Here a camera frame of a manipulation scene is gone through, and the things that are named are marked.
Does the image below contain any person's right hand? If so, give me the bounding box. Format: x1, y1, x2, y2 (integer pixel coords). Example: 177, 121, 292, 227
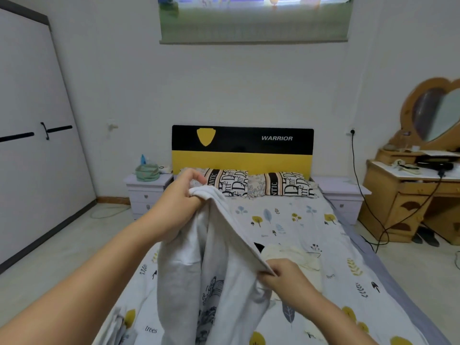
257, 257, 321, 321

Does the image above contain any person's left forearm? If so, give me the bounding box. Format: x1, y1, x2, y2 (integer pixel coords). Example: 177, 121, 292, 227
0, 215, 170, 345

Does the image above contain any white nightstand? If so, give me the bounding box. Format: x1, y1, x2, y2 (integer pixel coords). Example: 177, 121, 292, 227
314, 176, 373, 227
124, 172, 175, 216

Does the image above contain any black yellow headboard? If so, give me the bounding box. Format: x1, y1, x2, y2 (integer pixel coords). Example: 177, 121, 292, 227
171, 125, 316, 178

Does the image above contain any bed with leaf print bedding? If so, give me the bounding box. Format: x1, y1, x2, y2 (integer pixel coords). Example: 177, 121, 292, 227
97, 184, 454, 345

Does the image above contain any wooden framed mirror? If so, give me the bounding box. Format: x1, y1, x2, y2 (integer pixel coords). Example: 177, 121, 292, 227
399, 77, 460, 151

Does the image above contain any wooden dressing table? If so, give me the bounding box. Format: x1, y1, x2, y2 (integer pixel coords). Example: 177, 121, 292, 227
358, 147, 460, 245

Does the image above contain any grey Chip n Dale shirt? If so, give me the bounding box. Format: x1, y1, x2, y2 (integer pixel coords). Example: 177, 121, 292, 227
157, 184, 277, 345

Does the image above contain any person's right forearm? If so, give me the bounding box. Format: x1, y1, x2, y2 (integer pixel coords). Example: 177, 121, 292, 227
298, 291, 378, 345

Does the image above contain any white wardrobe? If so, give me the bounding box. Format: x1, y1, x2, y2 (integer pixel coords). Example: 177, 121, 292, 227
0, 0, 98, 274

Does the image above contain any person's left hand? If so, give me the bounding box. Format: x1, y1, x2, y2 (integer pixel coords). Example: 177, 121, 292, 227
147, 167, 217, 242

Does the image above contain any black telephone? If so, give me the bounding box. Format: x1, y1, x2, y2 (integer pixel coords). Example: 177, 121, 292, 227
415, 159, 455, 174

